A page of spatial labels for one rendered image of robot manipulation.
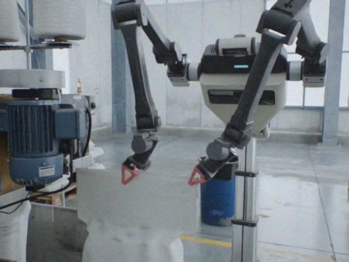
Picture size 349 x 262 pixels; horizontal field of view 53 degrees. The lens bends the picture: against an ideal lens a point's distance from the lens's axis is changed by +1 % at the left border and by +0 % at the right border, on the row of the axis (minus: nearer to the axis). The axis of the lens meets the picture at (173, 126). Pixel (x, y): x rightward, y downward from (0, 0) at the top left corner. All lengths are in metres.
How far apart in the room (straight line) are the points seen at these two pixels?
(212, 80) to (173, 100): 8.13
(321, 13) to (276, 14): 8.29
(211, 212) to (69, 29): 2.72
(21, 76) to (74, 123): 0.19
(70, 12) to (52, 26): 0.07
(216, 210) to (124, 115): 6.88
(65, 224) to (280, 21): 1.47
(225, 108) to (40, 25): 0.88
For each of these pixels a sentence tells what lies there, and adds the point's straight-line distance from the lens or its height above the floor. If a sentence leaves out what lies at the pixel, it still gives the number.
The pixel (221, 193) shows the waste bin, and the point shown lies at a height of 0.35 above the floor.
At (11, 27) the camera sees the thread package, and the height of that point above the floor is 1.57.
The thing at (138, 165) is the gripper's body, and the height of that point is 1.09.
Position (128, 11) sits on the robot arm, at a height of 1.61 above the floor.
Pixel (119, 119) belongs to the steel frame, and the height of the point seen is 0.41.
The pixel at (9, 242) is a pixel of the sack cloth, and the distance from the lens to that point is 1.72.
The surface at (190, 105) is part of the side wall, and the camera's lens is 9.57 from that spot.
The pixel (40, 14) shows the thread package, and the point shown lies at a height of 1.59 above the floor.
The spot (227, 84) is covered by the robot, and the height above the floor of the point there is 1.38.
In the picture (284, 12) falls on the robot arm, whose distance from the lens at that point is 1.07.
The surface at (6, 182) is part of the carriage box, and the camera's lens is 1.26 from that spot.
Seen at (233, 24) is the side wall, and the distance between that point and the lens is 9.44.
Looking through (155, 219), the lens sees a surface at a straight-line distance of 1.33.
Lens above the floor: 1.37
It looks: 7 degrees down
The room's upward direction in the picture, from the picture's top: straight up
